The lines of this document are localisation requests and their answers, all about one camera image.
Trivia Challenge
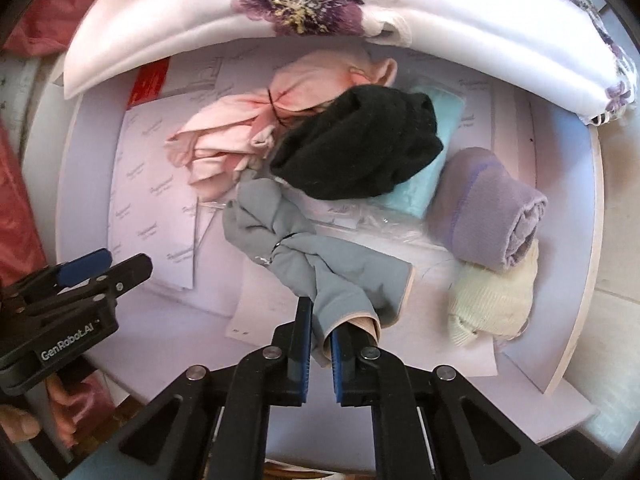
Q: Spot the white pillow with purple flowers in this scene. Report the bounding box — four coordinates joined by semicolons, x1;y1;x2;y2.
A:
62;0;638;127

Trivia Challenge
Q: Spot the red shiny cloth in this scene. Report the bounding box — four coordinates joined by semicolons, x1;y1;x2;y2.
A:
0;119;53;288

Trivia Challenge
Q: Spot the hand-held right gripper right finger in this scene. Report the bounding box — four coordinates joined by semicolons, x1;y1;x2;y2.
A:
327;321;576;480

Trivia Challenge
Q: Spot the grey cloth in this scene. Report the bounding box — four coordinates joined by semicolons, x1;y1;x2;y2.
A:
222;177;416;367

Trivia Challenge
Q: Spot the pink tied garment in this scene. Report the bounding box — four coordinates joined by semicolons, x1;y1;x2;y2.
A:
165;50;398;202

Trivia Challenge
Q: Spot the lavender rolled cloth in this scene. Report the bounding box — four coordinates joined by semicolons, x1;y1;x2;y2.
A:
427;147;549;273

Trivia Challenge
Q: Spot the teal folded cloth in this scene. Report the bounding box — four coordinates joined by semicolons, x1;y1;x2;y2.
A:
370;82;467;219

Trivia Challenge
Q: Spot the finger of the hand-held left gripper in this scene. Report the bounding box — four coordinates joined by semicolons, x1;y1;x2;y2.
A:
20;254;153;321
0;249;112;311

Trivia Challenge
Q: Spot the cream knit cloth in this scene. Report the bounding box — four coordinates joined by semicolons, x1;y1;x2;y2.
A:
446;240;541;347

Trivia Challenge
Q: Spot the pink red cloth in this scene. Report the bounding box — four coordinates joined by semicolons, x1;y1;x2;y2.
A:
2;0;113;55

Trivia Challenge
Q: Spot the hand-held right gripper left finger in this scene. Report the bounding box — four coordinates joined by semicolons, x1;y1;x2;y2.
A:
65;296;314;480

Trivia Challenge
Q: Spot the white floral cloth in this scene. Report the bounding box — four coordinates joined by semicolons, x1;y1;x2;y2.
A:
539;0;640;86

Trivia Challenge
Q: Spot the person's left hand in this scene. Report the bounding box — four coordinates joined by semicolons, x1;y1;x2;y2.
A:
0;376;91;453

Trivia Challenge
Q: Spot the black knit cloth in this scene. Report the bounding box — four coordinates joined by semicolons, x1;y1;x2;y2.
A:
270;85;445;202

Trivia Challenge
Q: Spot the red card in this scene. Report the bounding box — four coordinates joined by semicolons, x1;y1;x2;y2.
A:
126;59;169;109

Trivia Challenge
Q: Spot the white printed paper sheet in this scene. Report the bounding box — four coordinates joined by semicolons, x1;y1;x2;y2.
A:
162;46;301;111
106;92;241;292

